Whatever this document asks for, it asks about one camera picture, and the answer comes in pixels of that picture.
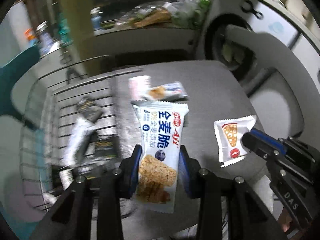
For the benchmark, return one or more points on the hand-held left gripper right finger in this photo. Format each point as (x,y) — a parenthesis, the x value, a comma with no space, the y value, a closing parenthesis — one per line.
(182,166)

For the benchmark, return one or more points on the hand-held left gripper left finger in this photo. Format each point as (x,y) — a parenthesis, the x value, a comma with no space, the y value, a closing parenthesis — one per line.
(136,162)

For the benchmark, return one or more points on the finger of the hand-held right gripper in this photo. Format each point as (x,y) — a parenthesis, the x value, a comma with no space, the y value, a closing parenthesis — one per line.
(265,137)
(255,143)

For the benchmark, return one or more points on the white red-logo snack packet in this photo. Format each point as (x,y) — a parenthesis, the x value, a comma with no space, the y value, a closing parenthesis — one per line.
(231,140)

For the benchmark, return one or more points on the white blueberry cereal bar packet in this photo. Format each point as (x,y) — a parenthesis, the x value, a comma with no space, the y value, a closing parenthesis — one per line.
(160,91)
(160,140)

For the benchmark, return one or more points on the pile of black packs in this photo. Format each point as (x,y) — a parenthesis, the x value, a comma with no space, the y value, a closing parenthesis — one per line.
(87,107)

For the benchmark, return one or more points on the person's right hand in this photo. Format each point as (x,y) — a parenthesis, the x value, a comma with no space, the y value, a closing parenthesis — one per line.
(286,221)

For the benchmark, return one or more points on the white silver packet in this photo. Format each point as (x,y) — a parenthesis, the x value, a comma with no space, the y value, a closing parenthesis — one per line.
(80,135)

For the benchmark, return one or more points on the white pink-print packet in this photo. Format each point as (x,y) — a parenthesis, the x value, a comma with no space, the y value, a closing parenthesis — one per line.
(138,86)

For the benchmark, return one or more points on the white plastic chair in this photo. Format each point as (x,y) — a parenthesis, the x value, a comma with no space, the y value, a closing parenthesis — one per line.
(275,45)

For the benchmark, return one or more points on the grey counter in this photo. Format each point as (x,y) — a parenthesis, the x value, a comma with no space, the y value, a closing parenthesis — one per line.
(150,37)

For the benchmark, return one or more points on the black scissors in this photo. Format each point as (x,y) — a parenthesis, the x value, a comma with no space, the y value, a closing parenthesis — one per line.
(255,12)

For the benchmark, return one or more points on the white washing machine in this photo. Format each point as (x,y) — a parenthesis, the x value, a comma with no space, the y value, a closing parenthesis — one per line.
(232,7)

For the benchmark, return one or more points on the clear plastic bag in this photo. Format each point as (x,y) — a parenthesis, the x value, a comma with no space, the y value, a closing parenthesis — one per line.
(127,20)

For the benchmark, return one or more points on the green white plastic bag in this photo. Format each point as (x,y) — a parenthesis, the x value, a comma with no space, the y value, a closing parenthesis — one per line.
(192,12)

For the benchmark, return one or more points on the teal plastic object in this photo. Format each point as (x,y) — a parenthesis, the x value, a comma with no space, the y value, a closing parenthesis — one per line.
(17,80)

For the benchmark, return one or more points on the brown paper bag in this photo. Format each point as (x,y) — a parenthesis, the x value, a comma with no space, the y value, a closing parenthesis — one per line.
(152,18)

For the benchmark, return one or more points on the blue spray bottle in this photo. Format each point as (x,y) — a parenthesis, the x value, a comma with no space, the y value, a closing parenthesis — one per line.
(96,18)

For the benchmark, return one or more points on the green plastic object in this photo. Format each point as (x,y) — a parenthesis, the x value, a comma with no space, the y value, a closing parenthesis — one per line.
(63,30)

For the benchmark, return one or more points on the white spray bottle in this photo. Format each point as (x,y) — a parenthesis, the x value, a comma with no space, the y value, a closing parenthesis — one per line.
(45,36)

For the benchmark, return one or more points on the orange-capped bottle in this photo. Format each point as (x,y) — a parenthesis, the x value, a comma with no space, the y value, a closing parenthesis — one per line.
(30,35)

